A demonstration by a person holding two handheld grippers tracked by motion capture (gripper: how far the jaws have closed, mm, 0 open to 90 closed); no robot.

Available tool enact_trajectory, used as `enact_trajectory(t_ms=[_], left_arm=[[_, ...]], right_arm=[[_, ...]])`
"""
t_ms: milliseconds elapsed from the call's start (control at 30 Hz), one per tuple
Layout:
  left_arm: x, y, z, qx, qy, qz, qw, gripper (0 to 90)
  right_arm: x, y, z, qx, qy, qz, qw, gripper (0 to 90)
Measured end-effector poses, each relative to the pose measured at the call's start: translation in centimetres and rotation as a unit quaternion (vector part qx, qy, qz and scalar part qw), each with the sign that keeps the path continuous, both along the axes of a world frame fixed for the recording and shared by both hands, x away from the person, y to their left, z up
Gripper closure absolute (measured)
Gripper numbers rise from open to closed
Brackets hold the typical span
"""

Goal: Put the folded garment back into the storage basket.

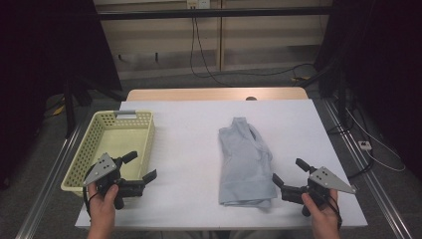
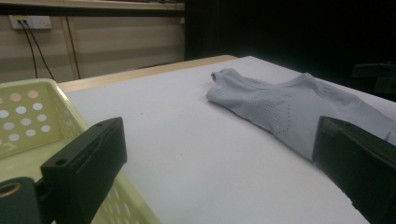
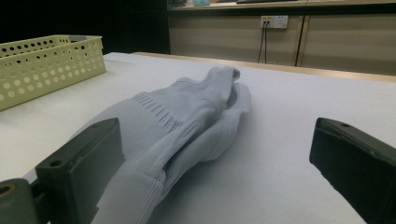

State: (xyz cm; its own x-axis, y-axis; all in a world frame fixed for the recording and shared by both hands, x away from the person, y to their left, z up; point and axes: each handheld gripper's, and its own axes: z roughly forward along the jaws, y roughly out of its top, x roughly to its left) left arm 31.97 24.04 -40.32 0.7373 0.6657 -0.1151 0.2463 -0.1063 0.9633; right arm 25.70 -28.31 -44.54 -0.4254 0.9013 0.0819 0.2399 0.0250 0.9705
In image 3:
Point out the teal object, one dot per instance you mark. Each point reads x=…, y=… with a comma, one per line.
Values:
x=201, y=2

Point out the beige wall cabinet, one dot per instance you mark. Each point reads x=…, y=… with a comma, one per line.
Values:
x=342, y=43

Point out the pale yellow perforated basket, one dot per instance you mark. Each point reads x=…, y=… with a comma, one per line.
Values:
x=46, y=71

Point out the white wall socket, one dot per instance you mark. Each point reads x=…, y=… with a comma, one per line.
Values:
x=275, y=21

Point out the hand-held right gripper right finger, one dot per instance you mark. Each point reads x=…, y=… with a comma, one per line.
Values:
x=355, y=158

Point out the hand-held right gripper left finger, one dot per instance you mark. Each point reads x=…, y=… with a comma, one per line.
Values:
x=84, y=161

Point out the light blue sock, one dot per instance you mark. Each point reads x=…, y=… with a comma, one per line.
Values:
x=224, y=130
x=174, y=105

